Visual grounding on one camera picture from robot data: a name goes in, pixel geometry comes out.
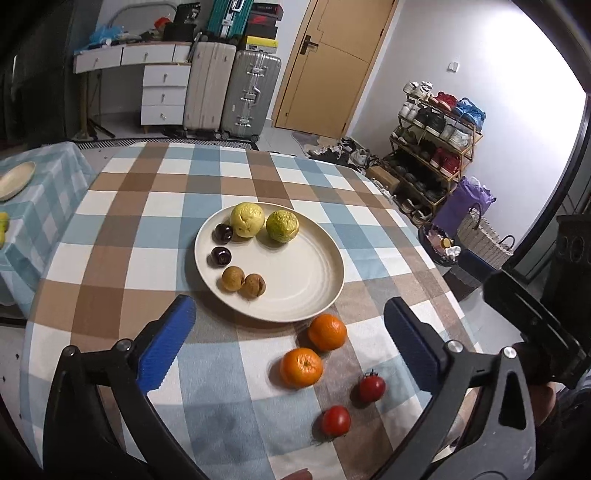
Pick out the yellow guava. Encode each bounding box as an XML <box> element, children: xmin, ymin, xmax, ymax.
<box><xmin>230</xmin><ymin>202</ymin><xmax>266</xmax><ymax>238</ymax></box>

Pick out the light blue checkered tablecloth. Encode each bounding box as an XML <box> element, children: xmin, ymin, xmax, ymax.
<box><xmin>0</xmin><ymin>141</ymin><xmax>98</xmax><ymax>306</ymax></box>

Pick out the black printed box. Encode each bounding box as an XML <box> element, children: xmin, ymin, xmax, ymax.
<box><xmin>177</xmin><ymin>4</ymin><xmax>202</xmax><ymax>27</ymax></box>

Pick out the silver suitcase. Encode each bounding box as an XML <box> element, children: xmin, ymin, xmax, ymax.
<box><xmin>221</xmin><ymin>48</ymin><xmax>282</xmax><ymax>140</ymax></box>

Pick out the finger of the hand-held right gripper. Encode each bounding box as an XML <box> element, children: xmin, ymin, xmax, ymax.
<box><xmin>482</xmin><ymin>271</ymin><xmax>581</xmax><ymax>356</ymax></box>

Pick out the shoe rack with shoes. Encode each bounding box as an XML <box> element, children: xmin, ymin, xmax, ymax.
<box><xmin>392</xmin><ymin>82</ymin><xmax>486</xmax><ymax>217</ymax></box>

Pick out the black bag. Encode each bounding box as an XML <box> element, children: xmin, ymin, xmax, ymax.
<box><xmin>164</xmin><ymin>23</ymin><xmax>197</xmax><ymax>42</ymax></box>

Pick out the plain orange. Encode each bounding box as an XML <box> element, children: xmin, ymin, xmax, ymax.
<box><xmin>308</xmin><ymin>314</ymin><xmax>348</xmax><ymax>352</ymax></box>

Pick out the blue plastic bag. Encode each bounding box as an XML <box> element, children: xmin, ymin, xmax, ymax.
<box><xmin>89</xmin><ymin>25</ymin><xmax>128</xmax><ymax>45</ymax></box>

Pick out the small cream plate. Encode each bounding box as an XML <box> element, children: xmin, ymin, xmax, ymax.
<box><xmin>0</xmin><ymin>161</ymin><xmax>37</xmax><ymax>202</ymax></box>

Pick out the grey rug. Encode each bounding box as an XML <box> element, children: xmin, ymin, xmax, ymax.
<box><xmin>291</xmin><ymin>130</ymin><xmax>343</xmax><ymax>156</ymax></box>

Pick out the brown longan with dark spot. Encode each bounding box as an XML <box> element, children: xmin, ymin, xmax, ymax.
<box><xmin>240</xmin><ymin>273</ymin><xmax>267</xmax><ymax>300</ymax></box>

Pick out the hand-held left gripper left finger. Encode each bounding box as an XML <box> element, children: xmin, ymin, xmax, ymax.
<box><xmin>43</xmin><ymin>294</ymin><xmax>205</xmax><ymax>480</ymax></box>

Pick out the scattered sneakers group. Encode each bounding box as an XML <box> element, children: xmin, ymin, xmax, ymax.
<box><xmin>307</xmin><ymin>136</ymin><xmax>371</xmax><ymax>168</ymax></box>

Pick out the black yellow shoe box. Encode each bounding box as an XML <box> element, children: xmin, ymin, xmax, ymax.
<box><xmin>240</xmin><ymin>36</ymin><xmax>280</xmax><ymax>52</ymax></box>

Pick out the wooden shoe rack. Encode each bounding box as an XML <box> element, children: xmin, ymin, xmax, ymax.
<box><xmin>390</xmin><ymin>83</ymin><xmax>484</xmax><ymax>219</ymax></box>

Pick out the teal suitcase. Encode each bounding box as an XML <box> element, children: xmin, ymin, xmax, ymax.
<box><xmin>206</xmin><ymin>0</ymin><xmax>254</xmax><ymax>40</ymax></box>

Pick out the beige suitcase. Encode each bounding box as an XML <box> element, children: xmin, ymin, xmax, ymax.
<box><xmin>183</xmin><ymin>32</ymin><xmax>237</xmax><ymax>137</ymax></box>

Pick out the black tripod stand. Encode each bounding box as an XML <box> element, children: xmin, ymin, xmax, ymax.
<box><xmin>79</xmin><ymin>69</ymin><xmax>117</xmax><ymax>140</ymax></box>

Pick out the woven basket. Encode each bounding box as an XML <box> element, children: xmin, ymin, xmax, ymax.
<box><xmin>457</xmin><ymin>208</ymin><xmax>516</xmax><ymax>271</ymax></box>

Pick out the orange with green stem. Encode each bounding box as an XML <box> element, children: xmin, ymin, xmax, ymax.
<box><xmin>279</xmin><ymin>347</ymin><xmax>324</xmax><ymax>389</ymax></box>

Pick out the green guava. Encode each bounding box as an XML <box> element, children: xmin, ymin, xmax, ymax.
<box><xmin>265</xmin><ymin>210</ymin><xmax>301</xmax><ymax>244</ymax></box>

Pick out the dark ribbed bin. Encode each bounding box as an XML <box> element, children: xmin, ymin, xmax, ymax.
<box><xmin>445</xmin><ymin>249</ymin><xmax>496</xmax><ymax>289</ymax></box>

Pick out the purple bag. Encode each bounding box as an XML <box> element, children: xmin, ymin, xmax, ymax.
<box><xmin>436</xmin><ymin>176</ymin><xmax>498</xmax><ymax>232</ymax></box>

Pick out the plain brown longan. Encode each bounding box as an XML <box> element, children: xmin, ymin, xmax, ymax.
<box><xmin>222</xmin><ymin>266</ymin><xmax>245</xmax><ymax>292</ymax></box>

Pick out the dark cabinet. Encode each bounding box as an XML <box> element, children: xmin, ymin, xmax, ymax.
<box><xmin>540</xmin><ymin>215</ymin><xmax>591</xmax><ymax>324</ymax></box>

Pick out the white desk with drawers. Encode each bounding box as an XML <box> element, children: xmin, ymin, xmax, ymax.
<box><xmin>74</xmin><ymin>41</ymin><xmax>193</xmax><ymax>126</ymax></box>

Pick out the wooden door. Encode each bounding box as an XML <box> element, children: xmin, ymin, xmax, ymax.
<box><xmin>272</xmin><ymin>0</ymin><xmax>399</xmax><ymax>139</ymax></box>

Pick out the stemless red tomato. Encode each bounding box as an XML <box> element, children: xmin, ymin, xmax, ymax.
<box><xmin>321</xmin><ymin>405</ymin><xmax>352</xmax><ymax>437</ymax></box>

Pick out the large cream plate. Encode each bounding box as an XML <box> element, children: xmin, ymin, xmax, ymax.
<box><xmin>194</xmin><ymin>202</ymin><xmax>345</xmax><ymax>322</ymax></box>

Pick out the grey metal tube frame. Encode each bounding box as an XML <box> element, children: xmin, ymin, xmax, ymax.
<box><xmin>108</xmin><ymin>2</ymin><xmax>179</xmax><ymax>25</ymax></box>

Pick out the person's right hand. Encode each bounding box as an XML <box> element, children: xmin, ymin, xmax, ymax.
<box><xmin>529</xmin><ymin>384</ymin><xmax>557</xmax><ymax>419</ymax></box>

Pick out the brown cardboard box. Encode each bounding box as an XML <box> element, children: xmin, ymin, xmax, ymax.
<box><xmin>367</xmin><ymin>165</ymin><xmax>400</xmax><ymax>193</ymax></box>

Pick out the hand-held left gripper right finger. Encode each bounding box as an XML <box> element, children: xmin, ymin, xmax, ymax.
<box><xmin>374</xmin><ymin>297</ymin><xmax>537</xmax><ymax>480</ymax></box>

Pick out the red tomato with stem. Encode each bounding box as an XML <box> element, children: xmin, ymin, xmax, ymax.
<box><xmin>358</xmin><ymin>369</ymin><xmax>386</xmax><ymax>404</ymax></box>

